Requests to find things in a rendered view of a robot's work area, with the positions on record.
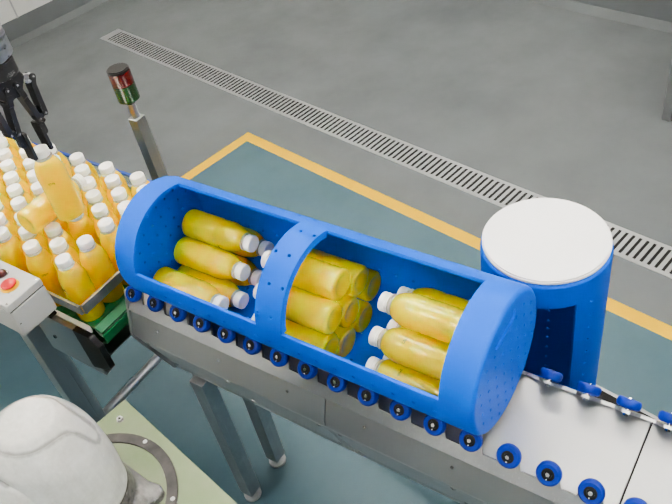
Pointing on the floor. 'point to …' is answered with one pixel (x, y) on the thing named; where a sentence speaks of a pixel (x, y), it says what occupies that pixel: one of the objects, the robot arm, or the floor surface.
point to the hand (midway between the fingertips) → (35, 140)
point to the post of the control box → (48, 359)
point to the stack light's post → (148, 146)
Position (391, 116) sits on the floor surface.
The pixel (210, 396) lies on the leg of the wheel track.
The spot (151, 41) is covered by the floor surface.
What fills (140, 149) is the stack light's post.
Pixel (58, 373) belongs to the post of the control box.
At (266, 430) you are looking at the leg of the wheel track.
